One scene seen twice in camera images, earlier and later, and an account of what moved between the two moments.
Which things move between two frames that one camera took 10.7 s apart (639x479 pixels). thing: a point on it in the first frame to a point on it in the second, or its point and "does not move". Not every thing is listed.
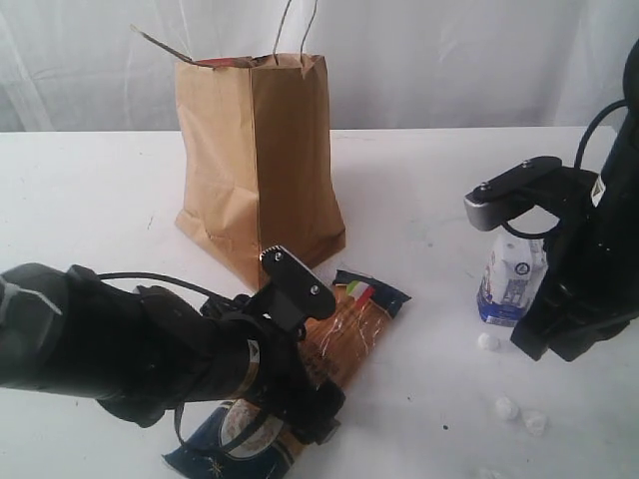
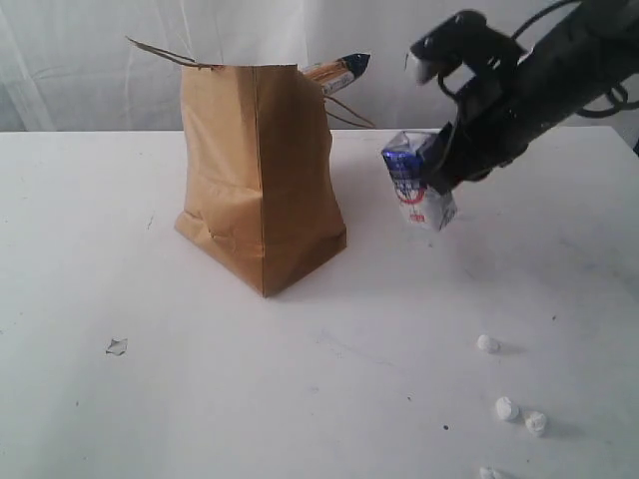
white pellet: (488, 342) does not move
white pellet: (506, 409) does not move
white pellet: (483, 473) does not move
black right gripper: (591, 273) to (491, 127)
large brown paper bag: (258, 171) does not move
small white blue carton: (514, 266) to (423, 205)
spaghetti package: (241, 439) to (334, 74)
